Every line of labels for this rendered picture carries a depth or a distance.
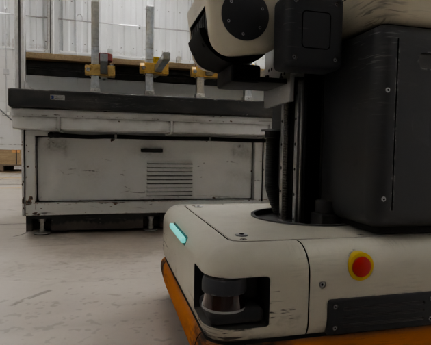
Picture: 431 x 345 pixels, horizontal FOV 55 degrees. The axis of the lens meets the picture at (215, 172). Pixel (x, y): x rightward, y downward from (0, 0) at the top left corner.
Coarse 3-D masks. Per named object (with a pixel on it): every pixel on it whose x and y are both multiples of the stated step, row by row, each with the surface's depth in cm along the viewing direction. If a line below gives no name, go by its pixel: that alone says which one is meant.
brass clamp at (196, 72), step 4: (192, 68) 201; (196, 68) 201; (192, 72) 201; (196, 72) 201; (200, 72) 202; (204, 72) 202; (192, 76) 202; (196, 76) 202; (200, 76) 202; (204, 76) 202; (208, 76) 203; (212, 76) 204; (216, 76) 204
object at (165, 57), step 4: (164, 52) 169; (168, 52) 170; (164, 56) 169; (168, 56) 170; (160, 60) 177; (164, 60) 172; (168, 60) 172; (156, 64) 191; (160, 64) 180; (164, 64) 180; (156, 68) 191; (160, 68) 189; (156, 76) 209
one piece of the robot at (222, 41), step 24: (216, 0) 84; (240, 0) 85; (264, 0) 87; (192, 24) 100; (216, 24) 85; (240, 24) 85; (264, 24) 87; (216, 48) 86; (240, 48) 86; (264, 48) 88
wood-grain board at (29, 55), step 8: (32, 56) 198; (40, 56) 199; (48, 56) 200; (56, 56) 201; (64, 56) 202; (72, 56) 203; (80, 56) 204; (88, 56) 205; (120, 64) 210; (128, 64) 210; (136, 64) 211; (176, 64) 216; (184, 64) 217; (192, 64) 218
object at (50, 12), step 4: (48, 0) 283; (52, 0) 283; (48, 4) 283; (52, 4) 283; (48, 8) 283; (52, 8) 284; (48, 12) 283; (52, 12) 284; (48, 16) 283; (52, 16) 284; (48, 20) 283; (52, 20) 284; (48, 24) 283; (52, 24) 284; (48, 28) 284; (52, 28) 284; (48, 32) 284; (52, 32) 284; (48, 36) 284; (52, 36) 284; (48, 40) 284; (52, 40) 285; (48, 44) 284; (52, 44) 285; (48, 48) 284; (52, 48) 285; (48, 52) 284; (52, 52) 285
